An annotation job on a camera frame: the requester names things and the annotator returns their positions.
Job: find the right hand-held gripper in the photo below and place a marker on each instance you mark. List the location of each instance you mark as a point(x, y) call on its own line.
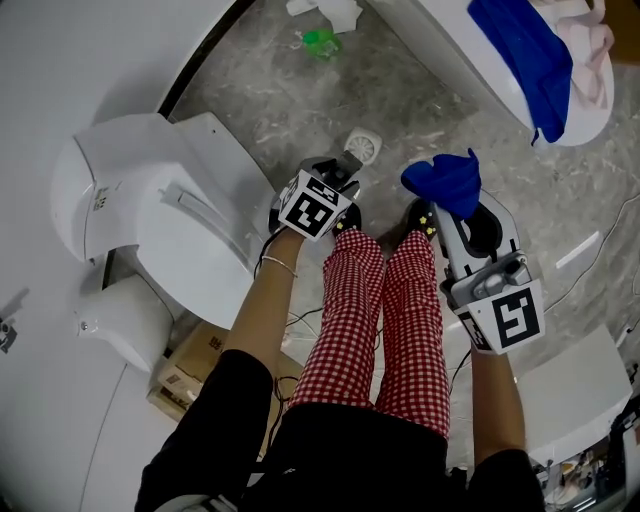
point(505, 315)

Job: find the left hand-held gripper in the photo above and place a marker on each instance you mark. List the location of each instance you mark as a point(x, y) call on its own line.
point(312, 212)

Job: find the blue knitted cleaning cloth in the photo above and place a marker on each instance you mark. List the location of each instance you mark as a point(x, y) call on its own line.
point(442, 182)

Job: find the person's left forearm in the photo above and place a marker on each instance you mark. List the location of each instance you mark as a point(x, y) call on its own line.
point(265, 305)

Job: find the person's right forearm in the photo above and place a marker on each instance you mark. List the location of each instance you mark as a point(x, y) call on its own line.
point(497, 410)

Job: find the white tankless smart toilet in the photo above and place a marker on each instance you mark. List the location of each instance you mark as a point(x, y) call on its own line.
point(450, 65)

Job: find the white toilet with tank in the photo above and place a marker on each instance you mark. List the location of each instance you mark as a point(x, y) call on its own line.
point(165, 210)

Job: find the black star-print slipper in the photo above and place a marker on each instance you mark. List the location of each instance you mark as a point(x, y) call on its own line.
point(420, 217)
point(352, 220)

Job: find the green plastic bottle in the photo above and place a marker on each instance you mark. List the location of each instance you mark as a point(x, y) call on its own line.
point(322, 45)

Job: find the person's red checked trousers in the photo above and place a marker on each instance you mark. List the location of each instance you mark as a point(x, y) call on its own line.
point(350, 325)

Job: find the crumpled white paper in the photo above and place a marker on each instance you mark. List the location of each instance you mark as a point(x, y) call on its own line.
point(340, 12)

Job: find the blue folded towel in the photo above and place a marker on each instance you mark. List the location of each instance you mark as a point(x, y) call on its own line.
point(530, 65)

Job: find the white rectangular appliance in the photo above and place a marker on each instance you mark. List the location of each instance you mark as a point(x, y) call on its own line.
point(570, 400)

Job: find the torn brown cardboard box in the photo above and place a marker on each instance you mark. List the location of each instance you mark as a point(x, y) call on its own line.
point(195, 360)

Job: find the white urinal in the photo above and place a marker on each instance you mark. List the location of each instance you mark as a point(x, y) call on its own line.
point(125, 325)

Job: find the person in black shirt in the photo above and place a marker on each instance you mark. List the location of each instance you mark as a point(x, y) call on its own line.
point(325, 465)

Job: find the black wall paper holder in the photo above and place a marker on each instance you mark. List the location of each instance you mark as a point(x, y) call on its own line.
point(7, 332)

